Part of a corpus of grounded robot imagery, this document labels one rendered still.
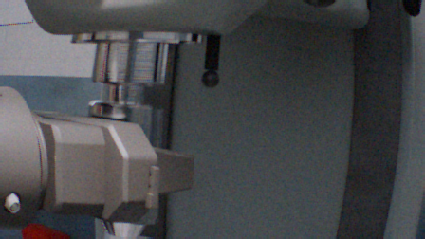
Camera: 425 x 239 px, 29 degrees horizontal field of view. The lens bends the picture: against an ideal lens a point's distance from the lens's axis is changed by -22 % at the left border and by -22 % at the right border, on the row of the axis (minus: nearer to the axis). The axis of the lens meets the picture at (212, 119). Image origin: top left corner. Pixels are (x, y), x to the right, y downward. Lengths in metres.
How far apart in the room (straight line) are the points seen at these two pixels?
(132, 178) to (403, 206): 0.48
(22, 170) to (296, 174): 0.51
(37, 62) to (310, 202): 4.45
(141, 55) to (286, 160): 0.40
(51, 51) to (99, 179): 4.77
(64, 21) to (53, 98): 4.72
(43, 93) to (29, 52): 0.29
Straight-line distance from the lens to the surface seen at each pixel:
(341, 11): 0.68
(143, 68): 0.57
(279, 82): 0.94
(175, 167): 0.58
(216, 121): 0.96
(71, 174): 0.50
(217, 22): 0.54
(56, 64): 5.26
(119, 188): 0.52
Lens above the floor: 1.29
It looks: 3 degrees down
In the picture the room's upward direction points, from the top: 4 degrees clockwise
